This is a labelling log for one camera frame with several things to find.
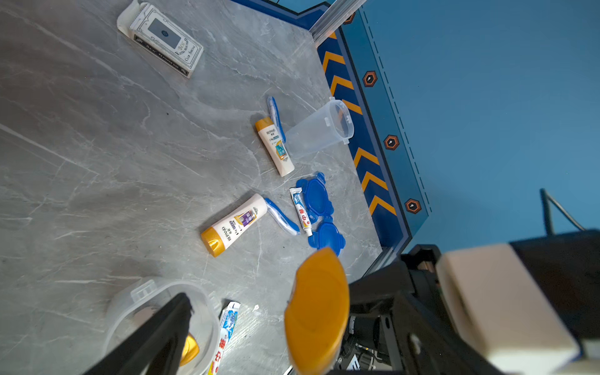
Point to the blue toothbrush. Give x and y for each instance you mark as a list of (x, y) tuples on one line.
[(275, 116), (282, 220)]

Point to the blue lid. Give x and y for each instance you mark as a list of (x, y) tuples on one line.
[(327, 235), (315, 197)]

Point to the toothpaste tube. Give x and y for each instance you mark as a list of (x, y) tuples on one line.
[(297, 198), (228, 320)]

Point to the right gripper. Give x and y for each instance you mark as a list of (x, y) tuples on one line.
[(399, 323)]

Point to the white bottle yellow cap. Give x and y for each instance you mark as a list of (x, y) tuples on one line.
[(190, 351)]

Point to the clear cup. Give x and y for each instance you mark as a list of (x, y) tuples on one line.
[(136, 304), (329, 125)]

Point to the aluminium rail frame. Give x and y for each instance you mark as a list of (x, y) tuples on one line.
[(333, 18)]

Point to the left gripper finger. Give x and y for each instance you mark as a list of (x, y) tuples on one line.
[(156, 347)]

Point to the blue toothbrush back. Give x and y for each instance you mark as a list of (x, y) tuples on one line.
[(275, 116)]

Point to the white lotion bottle horizontal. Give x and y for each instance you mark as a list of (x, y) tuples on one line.
[(220, 236)]

